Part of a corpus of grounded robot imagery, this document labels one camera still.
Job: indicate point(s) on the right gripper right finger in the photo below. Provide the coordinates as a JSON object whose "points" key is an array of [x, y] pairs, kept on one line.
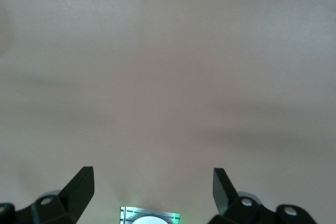
{"points": [[225, 195]]}

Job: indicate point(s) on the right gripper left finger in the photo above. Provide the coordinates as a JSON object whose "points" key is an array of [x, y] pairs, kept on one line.
{"points": [[76, 195]]}

